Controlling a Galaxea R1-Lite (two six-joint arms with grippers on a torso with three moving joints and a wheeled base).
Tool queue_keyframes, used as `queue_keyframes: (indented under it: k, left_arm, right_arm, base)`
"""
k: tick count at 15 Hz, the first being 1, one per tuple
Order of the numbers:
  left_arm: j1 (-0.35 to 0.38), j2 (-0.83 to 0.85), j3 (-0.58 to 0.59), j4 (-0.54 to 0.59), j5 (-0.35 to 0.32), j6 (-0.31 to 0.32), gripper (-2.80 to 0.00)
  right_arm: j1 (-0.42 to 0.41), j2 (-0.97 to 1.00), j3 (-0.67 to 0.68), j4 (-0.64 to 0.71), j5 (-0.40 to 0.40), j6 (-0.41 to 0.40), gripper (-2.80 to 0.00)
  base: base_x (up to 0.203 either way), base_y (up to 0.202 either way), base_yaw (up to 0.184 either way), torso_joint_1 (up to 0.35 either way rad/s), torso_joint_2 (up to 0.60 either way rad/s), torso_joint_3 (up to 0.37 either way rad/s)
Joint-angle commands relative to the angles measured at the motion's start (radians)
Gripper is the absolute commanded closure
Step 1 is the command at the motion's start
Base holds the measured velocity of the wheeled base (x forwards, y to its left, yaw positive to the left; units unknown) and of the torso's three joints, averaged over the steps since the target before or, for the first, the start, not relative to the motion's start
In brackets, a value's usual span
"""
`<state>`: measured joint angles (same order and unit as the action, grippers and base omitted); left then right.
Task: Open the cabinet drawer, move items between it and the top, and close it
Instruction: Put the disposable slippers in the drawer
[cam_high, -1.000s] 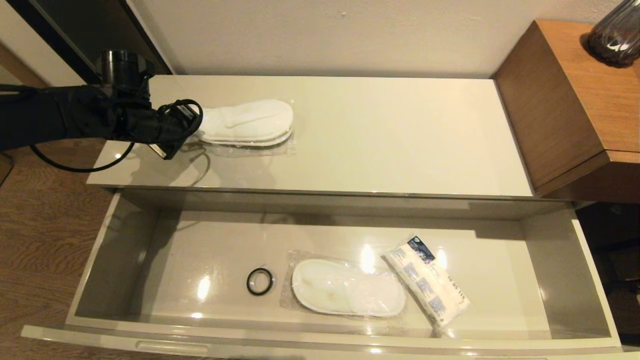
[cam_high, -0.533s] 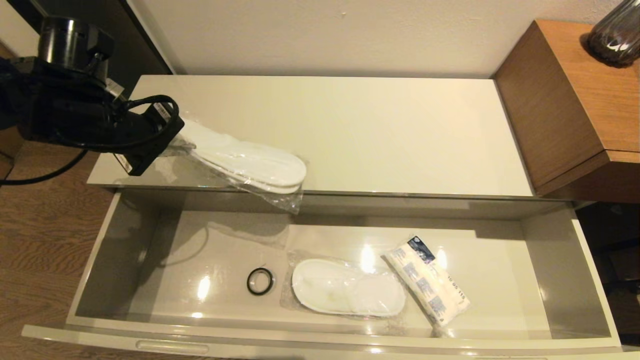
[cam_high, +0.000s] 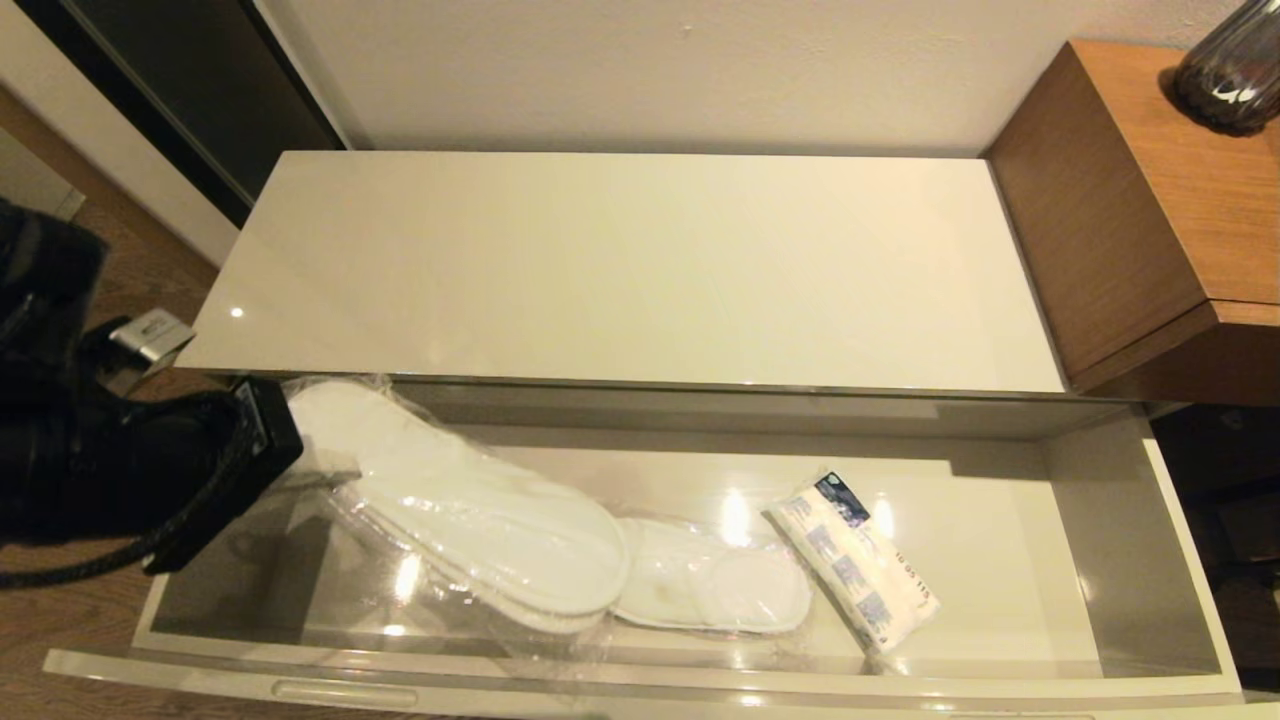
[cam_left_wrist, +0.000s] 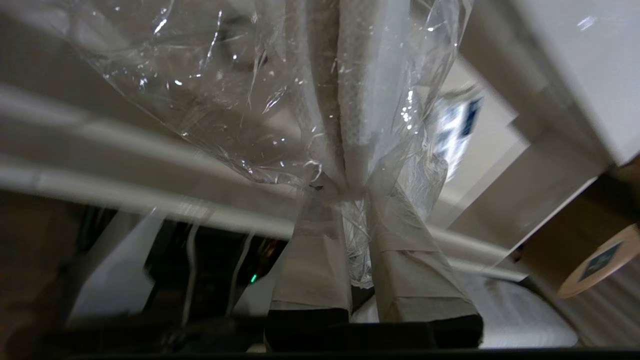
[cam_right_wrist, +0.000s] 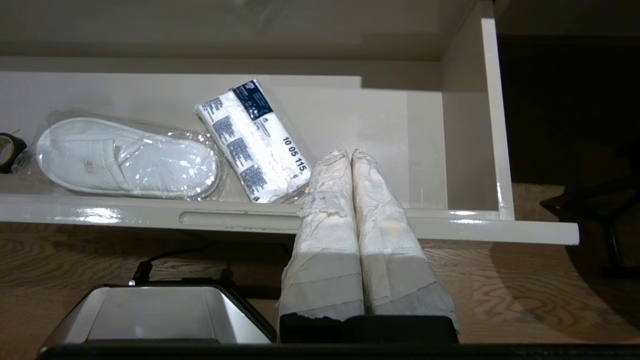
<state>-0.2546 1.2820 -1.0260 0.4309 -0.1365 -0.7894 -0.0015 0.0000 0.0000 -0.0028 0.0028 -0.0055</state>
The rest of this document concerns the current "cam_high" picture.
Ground white slippers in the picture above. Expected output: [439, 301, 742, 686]
[608, 514, 814, 637]
[283, 374, 633, 643]

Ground glossy white drawer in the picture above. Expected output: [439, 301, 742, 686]
[44, 378, 1247, 720]

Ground white flat panel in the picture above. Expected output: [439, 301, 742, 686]
[0, 128, 87, 223]

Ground dark door panel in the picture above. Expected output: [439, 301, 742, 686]
[15, 0, 349, 230]

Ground glossy white cabinet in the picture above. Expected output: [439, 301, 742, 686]
[175, 150, 1151, 426]

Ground white blue printed packet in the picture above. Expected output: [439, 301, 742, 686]
[764, 471, 942, 657]

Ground brown wooden side cabinet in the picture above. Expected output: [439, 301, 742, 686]
[984, 40, 1280, 407]

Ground dark ribbed glass vase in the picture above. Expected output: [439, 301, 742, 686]
[1170, 0, 1280, 138]

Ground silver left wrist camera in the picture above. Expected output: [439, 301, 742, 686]
[104, 308, 197, 397]

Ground white door frame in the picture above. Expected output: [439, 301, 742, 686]
[0, 0, 243, 269]

